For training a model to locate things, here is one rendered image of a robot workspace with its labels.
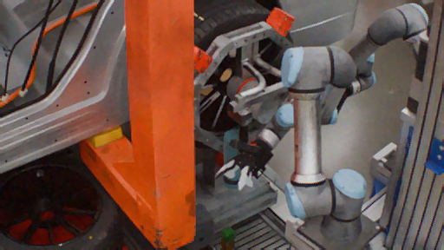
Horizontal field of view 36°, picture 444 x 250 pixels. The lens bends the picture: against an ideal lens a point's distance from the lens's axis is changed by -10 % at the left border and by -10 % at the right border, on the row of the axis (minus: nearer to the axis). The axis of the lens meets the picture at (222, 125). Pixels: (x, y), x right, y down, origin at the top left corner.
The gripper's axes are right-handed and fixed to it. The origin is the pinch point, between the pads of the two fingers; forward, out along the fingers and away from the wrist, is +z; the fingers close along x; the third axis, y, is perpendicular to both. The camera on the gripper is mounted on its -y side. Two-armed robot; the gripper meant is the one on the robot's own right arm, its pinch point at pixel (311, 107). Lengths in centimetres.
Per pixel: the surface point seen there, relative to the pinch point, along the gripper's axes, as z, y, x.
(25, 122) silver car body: 106, 9, -44
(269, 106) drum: 17.5, 4.0, -5.9
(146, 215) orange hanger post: 79, -15, 3
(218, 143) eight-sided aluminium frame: 31.3, -18.2, -20.3
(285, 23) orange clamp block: -0.9, 28.6, -20.6
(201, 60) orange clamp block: 39, 25, -20
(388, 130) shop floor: -105, -83, -39
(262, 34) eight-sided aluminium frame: 10.6, 26.9, -21.1
